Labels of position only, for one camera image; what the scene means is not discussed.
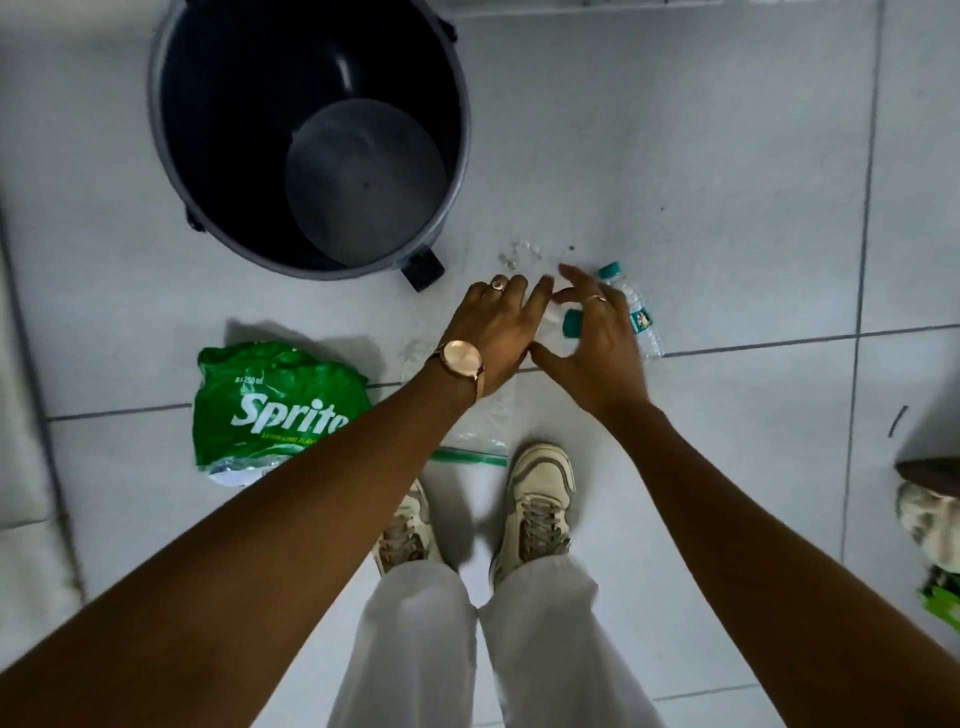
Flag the person's left forearm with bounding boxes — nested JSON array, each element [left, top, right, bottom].
[[0, 364, 478, 728]]

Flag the white patterned bundle brown top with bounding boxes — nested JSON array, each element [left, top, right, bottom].
[[894, 456, 960, 576]]

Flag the crushed clear plastic bottle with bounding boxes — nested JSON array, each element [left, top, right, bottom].
[[534, 298, 585, 355]]

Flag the green plastic packaging wrap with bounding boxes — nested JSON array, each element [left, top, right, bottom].
[[192, 341, 374, 489]]

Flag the person's left hand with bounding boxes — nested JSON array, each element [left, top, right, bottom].
[[433, 274, 557, 399]]

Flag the crumpled clear plastic scrap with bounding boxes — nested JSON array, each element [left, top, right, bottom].
[[498, 240, 545, 273]]

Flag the dark grey wheeled bin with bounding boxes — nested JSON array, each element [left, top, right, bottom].
[[147, 0, 473, 294]]

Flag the bright green plastic item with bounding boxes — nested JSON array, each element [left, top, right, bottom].
[[919, 568, 960, 633]]

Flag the person's right hand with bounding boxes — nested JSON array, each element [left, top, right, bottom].
[[529, 262, 653, 422]]

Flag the beige lace-up sneaker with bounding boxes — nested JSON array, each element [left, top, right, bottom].
[[489, 442, 578, 588], [372, 479, 444, 576]]

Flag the clear zip bag green strip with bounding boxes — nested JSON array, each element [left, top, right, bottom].
[[399, 339, 520, 468]]

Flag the clear bottle with teal label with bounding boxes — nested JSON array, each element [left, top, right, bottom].
[[597, 261, 666, 360]]

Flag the white trousers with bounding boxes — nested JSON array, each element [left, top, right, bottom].
[[327, 555, 666, 728]]

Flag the person's right forearm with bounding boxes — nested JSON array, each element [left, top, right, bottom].
[[597, 399, 960, 728]]

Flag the rose gold wristwatch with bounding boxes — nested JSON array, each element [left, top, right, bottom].
[[426, 339, 488, 405]]

